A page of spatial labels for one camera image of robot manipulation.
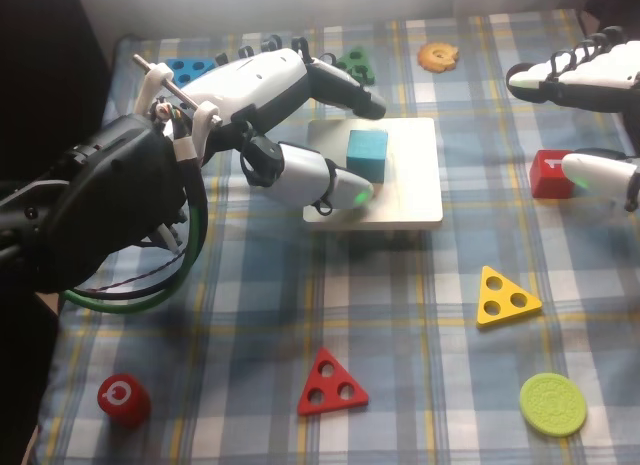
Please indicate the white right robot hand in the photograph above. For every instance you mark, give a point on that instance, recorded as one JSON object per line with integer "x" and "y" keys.
{"x": 600, "y": 70}

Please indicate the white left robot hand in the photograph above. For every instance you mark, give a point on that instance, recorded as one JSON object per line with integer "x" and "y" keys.
{"x": 250, "y": 80}

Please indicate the blue block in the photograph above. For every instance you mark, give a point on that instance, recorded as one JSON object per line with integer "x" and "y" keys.
{"x": 367, "y": 155}

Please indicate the red cylinder block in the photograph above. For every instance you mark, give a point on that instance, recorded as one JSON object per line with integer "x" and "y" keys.
{"x": 125, "y": 407}

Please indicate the blue triangle with holes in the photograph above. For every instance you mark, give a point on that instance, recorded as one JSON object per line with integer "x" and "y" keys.
{"x": 191, "y": 71}

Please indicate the white backdrop panel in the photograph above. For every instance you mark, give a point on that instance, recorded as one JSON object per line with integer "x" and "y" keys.
{"x": 300, "y": 0}

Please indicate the green triangle with holes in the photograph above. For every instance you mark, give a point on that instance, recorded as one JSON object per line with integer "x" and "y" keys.
{"x": 356, "y": 55}

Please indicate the yellow flower toy cookie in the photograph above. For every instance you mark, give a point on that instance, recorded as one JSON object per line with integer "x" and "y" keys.
{"x": 430, "y": 60}

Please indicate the small white table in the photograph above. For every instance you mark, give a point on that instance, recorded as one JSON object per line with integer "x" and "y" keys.
{"x": 415, "y": 185}

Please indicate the yellow triangle with holes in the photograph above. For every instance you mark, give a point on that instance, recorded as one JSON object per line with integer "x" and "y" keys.
{"x": 502, "y": 296}

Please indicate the blue plaid table cloth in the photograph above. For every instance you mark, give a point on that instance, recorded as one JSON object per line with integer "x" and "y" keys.
{"x": 425, "y": 295}

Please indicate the red triangle with holes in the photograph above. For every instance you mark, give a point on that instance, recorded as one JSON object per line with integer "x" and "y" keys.
{"x": 330, "y": 385}

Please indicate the green round toy cookie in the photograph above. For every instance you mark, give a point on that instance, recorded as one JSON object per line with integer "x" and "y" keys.
{"x": 552, "y": 405}

